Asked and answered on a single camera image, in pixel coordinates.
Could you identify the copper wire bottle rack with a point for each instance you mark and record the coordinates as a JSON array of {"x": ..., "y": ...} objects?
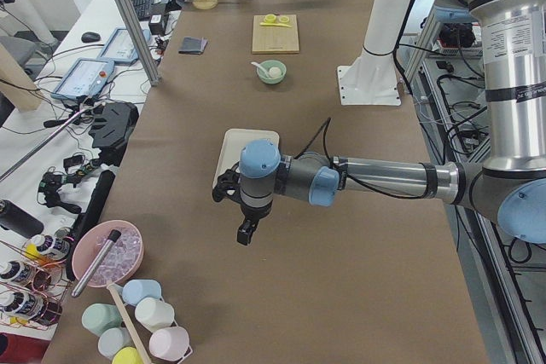
[{"x": 33, "y": 282}]

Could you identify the upper teach pendant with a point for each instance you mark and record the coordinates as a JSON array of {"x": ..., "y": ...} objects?
[{"x": 119, "y": 48}]

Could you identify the black bottle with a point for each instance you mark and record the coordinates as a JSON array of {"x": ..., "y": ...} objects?
[{"x": 15, "y": 219}]

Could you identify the cream rabbit tray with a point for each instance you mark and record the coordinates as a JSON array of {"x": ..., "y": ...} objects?
[{"x": 234, "y": 141}]

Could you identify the lemon slice stack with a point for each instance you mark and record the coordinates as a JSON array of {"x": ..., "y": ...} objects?
[{"x": 269, "y": 19}]

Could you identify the pink bowl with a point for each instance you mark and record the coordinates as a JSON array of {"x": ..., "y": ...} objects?
[{"x": 121, "y": 262}]

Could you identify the grey plastic cup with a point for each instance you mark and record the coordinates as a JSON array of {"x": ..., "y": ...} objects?
[{"x": 112, "y": 341}]

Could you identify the white plastic cup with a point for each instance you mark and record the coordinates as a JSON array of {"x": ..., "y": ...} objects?
[{"x": 154, "y": 314}]

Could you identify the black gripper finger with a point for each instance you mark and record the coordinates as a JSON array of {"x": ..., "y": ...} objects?
[{"x": 245, "y": 232}]

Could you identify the black computer mouse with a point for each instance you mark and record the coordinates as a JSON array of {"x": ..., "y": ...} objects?
[{"x": 90, "y": 37}]

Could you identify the blue plastic cup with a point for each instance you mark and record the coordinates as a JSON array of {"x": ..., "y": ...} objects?
[{"x": 134, "y": 291}]

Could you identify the green plastic cup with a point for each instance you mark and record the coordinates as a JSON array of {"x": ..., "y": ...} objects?
[{"x": 99, "y": 317}]

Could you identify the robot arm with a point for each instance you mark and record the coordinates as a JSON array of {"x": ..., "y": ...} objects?
[{"x": 508, "y": 188}]

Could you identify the pink plastic cup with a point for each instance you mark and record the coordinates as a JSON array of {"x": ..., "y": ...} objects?
[{"x": 170, "y": 344}]

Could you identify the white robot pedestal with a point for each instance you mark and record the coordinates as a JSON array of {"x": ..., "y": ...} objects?
[{"x": 371, "y": 79}]

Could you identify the bamboo cutting board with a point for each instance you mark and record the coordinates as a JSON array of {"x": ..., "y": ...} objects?
[{"x": 275, "y": 40}]

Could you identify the yellow plastic knife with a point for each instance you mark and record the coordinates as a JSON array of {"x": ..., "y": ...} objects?
[{"x": 267, "y": 24}]

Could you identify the mint green bowl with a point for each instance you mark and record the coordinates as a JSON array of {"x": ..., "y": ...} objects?
[{"x": 268, "y": 64}]

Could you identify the white steamed bun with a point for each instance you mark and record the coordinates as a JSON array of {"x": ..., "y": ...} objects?
[{"x": 275, "y": 72}]

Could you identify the yellow plastic cup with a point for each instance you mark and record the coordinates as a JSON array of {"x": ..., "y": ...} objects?
[{"x": 127, "y": 355}]

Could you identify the white ceramic spoon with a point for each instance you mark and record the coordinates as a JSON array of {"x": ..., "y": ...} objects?
[{"x": 261, "y": 68}]

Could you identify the aluminium frame post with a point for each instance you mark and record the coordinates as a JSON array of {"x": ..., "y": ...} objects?
[{"x": 132, "y": 25}]

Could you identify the lower teach pendant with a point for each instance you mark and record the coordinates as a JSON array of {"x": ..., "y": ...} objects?
[{"x": 85, "y": 79}]

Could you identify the grey folded cloth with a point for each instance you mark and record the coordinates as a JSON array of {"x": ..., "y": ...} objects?
[{"x": 193, "y": 46}]

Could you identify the metal muddler stick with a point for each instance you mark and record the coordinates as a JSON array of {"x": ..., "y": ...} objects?
[{"x": 96, "y": 264}]

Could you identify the teach pendant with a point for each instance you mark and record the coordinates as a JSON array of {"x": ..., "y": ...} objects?
[
  {"x": 85, "y": 79},
  {"x": 119, "y": 48}
]

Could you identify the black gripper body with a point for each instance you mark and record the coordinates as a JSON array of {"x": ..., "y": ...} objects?
[{"x": 252, "y": 214}]

